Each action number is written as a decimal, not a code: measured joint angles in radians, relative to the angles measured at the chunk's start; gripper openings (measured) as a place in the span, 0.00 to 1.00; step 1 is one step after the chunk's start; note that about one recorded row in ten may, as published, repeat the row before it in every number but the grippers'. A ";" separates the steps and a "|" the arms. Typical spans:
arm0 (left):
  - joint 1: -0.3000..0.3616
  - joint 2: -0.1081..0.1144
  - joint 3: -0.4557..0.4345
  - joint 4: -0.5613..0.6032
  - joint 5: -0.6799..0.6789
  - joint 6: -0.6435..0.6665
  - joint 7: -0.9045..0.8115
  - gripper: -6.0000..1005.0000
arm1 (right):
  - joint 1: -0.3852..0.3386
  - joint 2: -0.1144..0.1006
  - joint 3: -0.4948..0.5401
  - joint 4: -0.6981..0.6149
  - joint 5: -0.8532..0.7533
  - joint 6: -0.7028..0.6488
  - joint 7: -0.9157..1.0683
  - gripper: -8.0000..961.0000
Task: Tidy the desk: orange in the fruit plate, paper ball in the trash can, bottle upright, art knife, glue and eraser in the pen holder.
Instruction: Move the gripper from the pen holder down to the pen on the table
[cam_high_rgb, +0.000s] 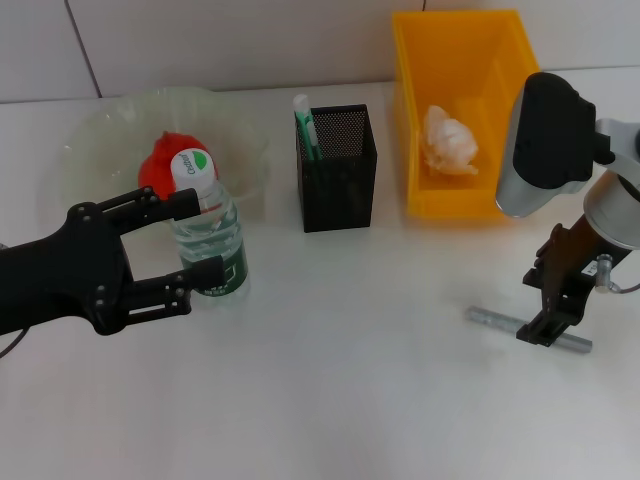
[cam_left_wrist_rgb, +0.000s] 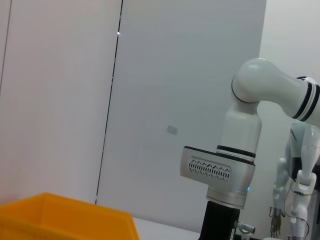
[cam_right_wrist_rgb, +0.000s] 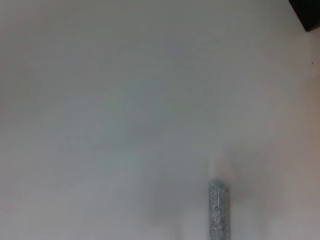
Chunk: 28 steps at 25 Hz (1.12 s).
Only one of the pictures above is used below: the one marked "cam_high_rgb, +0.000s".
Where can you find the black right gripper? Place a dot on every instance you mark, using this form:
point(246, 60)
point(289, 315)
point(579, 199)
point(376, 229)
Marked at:
point(570, 270)

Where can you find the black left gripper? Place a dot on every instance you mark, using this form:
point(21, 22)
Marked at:
point(60, 280)

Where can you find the clear green-label water bottle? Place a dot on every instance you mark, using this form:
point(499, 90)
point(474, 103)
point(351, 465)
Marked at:
point(210, 240)

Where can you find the grey marker pen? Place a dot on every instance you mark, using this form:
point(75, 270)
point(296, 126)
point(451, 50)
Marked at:
point(490, 319)

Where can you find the red-orange toy orange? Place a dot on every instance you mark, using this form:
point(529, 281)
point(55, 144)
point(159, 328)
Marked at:
point(157, 165)

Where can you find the green utility knife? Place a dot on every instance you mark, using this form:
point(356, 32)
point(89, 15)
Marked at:
point(307, 130)

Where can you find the white paper ball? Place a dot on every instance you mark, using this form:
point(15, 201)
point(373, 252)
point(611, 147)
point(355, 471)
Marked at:
point(450, 142)

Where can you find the pale green glass fruit plate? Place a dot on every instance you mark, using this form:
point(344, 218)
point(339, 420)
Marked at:
point(240, 130)

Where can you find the black mesh pen holder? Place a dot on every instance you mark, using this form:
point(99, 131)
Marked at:
point(340, 200)

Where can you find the yellow plastic bin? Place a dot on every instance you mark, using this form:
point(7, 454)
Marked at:
point(450, 65)

